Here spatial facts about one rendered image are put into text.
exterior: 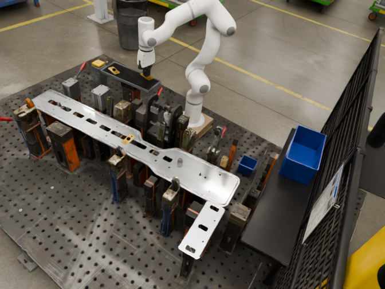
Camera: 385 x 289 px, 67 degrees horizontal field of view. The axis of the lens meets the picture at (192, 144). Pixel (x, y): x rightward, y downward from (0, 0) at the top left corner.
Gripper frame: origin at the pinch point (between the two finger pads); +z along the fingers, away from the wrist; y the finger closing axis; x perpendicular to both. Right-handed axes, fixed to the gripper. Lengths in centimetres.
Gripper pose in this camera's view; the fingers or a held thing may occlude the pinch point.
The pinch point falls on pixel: (146, 72)
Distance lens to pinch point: 182.2
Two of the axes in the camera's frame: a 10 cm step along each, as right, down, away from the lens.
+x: 7.2, 5.4, -4.4
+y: -6.9, 4.6, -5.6
